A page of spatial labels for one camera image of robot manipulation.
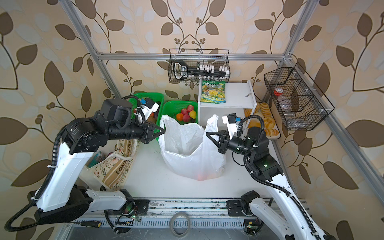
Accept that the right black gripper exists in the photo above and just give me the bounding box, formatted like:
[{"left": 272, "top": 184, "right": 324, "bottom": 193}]
[{"left": 207, "top": 130, "right": 255, "bottom": 160}]

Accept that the green plastic basket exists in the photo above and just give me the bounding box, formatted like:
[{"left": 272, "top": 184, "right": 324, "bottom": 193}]
[
  {"left": 127, "top": 93, "right": 164, "bottom": 126},
  {"left": 157, "top": 100, "right": 199, "bottom": 126}
]

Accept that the white plastic grocery bag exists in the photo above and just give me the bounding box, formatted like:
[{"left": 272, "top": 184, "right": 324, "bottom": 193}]
[{"left": 159, "top": 115, "right": 227, "bottom": 181}]

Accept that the cream canvas tote bag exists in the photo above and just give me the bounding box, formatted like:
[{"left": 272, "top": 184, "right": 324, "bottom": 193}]
[{"left": 80, "top": 140, "right": 143, "bottom": 191}]

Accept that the teal red snack bag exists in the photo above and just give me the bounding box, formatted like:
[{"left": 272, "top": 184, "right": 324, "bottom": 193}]
[{"left": 88, "top": 151, "right": 106, "bottom": 168}]

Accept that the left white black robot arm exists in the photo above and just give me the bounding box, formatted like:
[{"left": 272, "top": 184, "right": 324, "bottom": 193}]
[{"left": 5, "top": 96, "right": 165, "bottom": 232}]

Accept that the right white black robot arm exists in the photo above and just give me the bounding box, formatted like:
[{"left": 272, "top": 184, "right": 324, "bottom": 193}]
[{"left": 206, "top": 114, "right": 335, "bottom": 240}]

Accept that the orange fruit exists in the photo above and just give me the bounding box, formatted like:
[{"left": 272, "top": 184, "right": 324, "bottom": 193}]
[{"left": 176, "top": 113, "right": 184, "bottom": 122}]

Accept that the yellow lemon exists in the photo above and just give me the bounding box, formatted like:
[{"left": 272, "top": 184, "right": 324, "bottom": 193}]
[{"left": 189, "top": 110, "right": 197, "bottom": 120}]

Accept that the white two-tier shelf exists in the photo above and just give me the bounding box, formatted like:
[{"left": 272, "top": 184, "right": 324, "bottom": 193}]
[{"left": 198, "top": 80, "right": 257, "bottom": 130}]

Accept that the yellow green snack bag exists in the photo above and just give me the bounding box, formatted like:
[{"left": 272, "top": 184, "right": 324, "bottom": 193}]
[{"left": 200, "top": 81, "right": 226, "bottom": 104}]

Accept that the tray of bread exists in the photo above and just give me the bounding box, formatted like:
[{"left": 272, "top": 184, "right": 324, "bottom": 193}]
[{"left": 244, "top": 103, "right": 281, "bottom": 140}]

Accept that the black barcode scanner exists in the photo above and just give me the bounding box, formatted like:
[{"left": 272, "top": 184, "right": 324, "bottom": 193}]
[{"left": 172, "top": 60, "right": 231, "bottom": 81}]

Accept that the roll of clear tape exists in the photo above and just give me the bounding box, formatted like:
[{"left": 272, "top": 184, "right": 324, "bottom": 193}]
[{"left": 169, "top": 212, "right": 192, "bottom": 238}]

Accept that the left yellow black screwdriver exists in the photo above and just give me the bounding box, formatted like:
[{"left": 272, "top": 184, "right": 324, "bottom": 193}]
[{"left": 70, "top": 221, "right": 102, "bottom": 228}]

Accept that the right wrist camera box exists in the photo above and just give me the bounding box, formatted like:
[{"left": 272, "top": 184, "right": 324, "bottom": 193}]
[{"left": 222, "top": 113, "right": 241, "bottom": 140}]

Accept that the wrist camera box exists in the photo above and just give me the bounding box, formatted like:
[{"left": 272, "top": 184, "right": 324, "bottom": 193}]
[
  {"left": 222, "top": 113, "right": 241, "bottom": 140},
  {"left": 138, "top": 98, "right": 160, "bottom": 123}
]

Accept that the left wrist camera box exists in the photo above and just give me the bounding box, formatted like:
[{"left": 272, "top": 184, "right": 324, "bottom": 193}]
[{"left": 138, "top": 98, "right": 160, "bottom": 123}]

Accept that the back black wire basket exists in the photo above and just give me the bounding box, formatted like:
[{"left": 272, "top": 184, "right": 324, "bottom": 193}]
[{"left": 168, "top": 48, "right": 231, "bottom": 84}]

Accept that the black wire basket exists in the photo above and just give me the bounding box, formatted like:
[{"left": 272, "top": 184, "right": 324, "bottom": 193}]
[
  {"left": 168, "top": 48, "right": 231, "bottom": 84},
  {"left": 264, "top": 63, "right": 335, "bottom": 131}
]

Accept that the right black wire basket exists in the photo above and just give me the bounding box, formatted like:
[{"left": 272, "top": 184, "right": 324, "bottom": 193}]
[{"left": 264, "top": 63, "right": 335, "bottom": 131}]

